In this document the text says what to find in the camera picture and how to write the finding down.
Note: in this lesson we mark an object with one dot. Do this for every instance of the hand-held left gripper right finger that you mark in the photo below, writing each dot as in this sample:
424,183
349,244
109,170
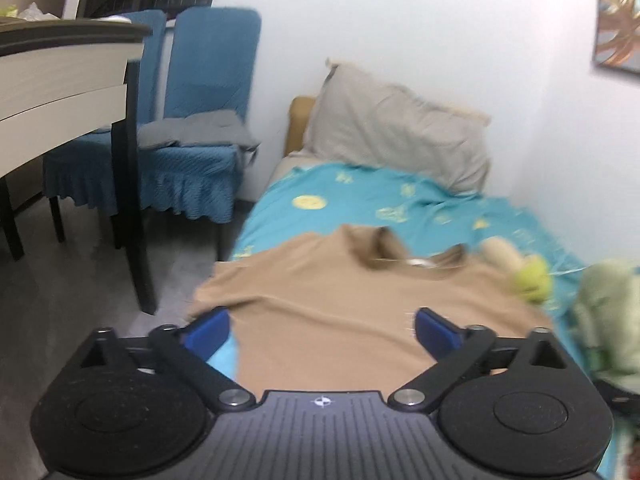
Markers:
436,334

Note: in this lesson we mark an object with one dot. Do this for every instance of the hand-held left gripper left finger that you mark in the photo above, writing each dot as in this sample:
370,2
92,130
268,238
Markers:
207,331

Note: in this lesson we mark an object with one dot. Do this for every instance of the tan t-shirt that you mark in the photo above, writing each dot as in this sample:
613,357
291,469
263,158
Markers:
345,310

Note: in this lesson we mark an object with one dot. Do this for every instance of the yellow green plush toy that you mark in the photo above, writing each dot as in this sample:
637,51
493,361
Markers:
525,270

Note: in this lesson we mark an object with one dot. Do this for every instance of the teal printed bed sheet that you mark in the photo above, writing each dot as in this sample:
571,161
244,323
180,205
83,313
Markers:
400,200

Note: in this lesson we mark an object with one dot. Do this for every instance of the pale green cloth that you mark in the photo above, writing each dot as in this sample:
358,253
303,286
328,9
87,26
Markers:
612,320

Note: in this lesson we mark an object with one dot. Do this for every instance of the grey folded cloth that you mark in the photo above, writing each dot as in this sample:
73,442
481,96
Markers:
200,130

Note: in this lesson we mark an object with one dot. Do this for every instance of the blue covered chair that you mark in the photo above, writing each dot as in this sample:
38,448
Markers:
125,110
200,125

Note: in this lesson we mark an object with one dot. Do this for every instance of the beige pillow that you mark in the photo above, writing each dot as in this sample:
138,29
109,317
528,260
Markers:
400,125

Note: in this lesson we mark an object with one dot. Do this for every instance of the tan bed headboard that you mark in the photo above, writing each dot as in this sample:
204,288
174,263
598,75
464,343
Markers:
298,125

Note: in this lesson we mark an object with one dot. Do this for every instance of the white table with black legs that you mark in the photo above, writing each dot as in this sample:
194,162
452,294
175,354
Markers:
65,80

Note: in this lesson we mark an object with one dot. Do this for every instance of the white crumpled item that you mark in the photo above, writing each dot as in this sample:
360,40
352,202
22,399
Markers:
35,11

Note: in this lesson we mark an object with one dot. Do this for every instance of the leaf wall picture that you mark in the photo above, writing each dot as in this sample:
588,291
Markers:
618,20

